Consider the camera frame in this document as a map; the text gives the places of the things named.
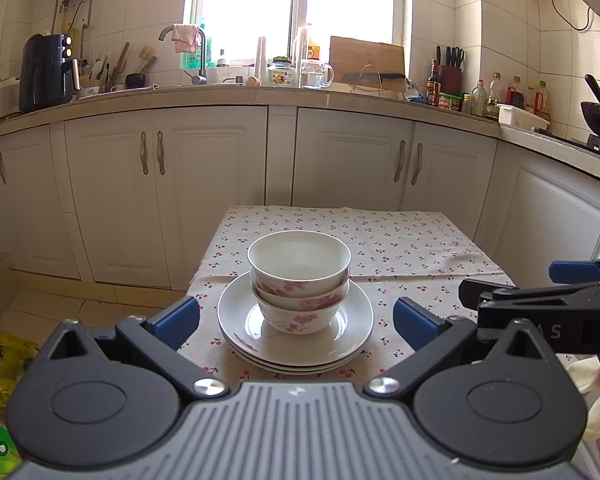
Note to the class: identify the black air fryer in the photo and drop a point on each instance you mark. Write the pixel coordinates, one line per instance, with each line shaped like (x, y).
(45, 75)

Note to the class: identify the yellow plastic bag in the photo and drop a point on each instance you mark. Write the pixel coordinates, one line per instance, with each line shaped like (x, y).
(5, 360)

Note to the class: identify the clear glass bottle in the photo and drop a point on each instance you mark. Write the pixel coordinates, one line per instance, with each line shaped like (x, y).
(479, 102)

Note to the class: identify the green-tinted bottle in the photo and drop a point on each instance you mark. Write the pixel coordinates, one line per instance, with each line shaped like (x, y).
(494, 102)

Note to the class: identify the yellow oil bottle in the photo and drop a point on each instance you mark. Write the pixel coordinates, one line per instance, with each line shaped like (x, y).
(541, 100)

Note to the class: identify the white countertop appliance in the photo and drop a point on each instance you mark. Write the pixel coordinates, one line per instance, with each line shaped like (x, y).
(2, 97)

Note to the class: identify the dark sauce bottle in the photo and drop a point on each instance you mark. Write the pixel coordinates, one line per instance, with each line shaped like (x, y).
(433, 90)

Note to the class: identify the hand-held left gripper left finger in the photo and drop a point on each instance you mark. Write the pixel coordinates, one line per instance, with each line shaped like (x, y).
(177, 322)

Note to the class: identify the glass pitcher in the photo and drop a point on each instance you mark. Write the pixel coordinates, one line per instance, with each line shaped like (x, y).
(314, 77)

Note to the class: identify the small white fruit-print plate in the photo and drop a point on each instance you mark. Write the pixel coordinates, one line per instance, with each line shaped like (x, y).
(240, 320)

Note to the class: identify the orange-label bottle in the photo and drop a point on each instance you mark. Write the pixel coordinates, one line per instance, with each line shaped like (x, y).
(313, 51)

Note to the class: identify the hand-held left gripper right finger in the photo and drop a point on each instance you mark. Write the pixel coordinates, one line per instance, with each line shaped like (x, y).
(415, 325)

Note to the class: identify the wooden brush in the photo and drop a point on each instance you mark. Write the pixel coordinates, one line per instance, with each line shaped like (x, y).
(145, 55)

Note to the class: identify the white plastic tray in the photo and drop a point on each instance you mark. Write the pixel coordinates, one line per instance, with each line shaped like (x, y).
(522, 119)

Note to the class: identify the cherry-print tablecloth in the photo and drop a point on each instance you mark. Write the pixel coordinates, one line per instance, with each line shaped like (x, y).
(405, 240)

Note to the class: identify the red-label bottle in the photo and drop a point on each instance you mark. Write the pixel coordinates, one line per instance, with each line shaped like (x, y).
(515, 97)

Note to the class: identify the large white fruit-print plate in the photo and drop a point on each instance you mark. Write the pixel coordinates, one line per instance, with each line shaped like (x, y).
(295, 371)
(295, 364)

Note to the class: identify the dark red knife block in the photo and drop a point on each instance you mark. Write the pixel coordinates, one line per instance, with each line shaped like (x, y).
(452, 77)

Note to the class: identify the wooden cutting board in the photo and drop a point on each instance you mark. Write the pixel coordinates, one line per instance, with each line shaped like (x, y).
(365, 52)

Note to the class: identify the flower-print jar green lid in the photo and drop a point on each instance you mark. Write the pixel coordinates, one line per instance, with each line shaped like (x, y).
(282, 76)

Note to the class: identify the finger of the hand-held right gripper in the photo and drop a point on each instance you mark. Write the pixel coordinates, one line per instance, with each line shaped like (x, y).
(472, 295)
(575, 272)

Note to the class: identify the green dish soap bottle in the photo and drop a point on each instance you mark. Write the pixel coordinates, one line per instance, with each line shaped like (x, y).
(190, 60)

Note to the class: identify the kitchen window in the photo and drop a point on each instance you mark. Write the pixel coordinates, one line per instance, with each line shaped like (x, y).
(250, 5)

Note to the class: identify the white cup stack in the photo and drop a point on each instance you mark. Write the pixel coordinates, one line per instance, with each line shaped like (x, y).
(262, 60)

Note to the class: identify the white pink-flower bowl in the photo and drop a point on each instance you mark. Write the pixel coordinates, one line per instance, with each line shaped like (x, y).
(300, 255)
(280, 302)
(300, 324)

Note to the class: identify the metal kitchen faucet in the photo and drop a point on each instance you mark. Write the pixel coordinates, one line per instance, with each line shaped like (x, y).
(202, 60)

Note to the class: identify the pink cloth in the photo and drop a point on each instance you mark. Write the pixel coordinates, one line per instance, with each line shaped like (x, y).
(185, 37)

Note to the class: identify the small black bowl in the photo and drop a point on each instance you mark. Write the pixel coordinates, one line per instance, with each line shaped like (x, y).
(136, 81)

